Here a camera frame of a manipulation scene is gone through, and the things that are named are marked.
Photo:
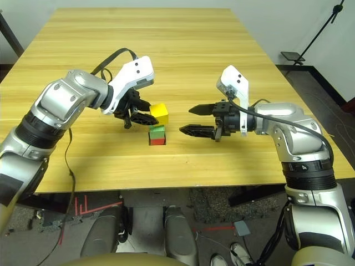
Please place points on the black stand tray plate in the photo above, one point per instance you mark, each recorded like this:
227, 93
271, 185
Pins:
293, 56

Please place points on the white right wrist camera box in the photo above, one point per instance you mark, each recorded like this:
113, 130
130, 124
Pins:
235, 79

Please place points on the grey robot left leg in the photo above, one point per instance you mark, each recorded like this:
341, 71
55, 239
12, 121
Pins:
102, 235

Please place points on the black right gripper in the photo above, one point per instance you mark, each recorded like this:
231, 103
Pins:
230, 122

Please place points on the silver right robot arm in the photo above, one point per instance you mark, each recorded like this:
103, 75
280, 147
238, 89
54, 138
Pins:
294, 124

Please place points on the dark speckled floor mat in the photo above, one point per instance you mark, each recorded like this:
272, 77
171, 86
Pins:
213, 205

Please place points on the short red tape strip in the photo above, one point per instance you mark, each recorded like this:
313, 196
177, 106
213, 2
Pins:
220, 229

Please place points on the grey robot leg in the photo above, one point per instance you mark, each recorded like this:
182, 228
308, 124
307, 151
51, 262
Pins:
180, 235
102, 235

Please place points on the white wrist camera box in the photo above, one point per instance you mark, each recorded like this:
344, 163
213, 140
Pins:
136, 72
235, 79

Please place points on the green block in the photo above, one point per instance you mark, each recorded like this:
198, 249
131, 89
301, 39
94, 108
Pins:
157, 132

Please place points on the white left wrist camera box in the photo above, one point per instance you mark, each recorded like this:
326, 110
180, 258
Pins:
136, 72

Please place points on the black metal table leg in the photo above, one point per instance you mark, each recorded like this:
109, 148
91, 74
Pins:
11, 34

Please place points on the grey foot pedal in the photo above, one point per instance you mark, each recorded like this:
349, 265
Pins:
242, 228

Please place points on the red block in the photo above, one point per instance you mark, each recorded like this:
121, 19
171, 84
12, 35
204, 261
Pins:
158, 141

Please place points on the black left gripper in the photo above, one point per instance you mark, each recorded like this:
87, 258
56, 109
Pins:
129, 104

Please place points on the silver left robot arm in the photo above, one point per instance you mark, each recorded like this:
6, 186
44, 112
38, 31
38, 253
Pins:
61, 97

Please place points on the black stand pole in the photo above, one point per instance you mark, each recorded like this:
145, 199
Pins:
339, 7

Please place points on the yellow block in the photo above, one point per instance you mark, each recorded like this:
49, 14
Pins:
161, 113

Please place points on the grey robot right leg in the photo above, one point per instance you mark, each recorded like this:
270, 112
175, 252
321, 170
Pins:
180, 235

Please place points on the beige robot torso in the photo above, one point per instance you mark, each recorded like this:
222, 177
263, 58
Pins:
116, 261

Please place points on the white bystander shoe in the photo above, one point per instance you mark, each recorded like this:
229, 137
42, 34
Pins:
218, 261
241, 253

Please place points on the long red tape strip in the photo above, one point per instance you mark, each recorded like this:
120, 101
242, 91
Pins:
102, 208

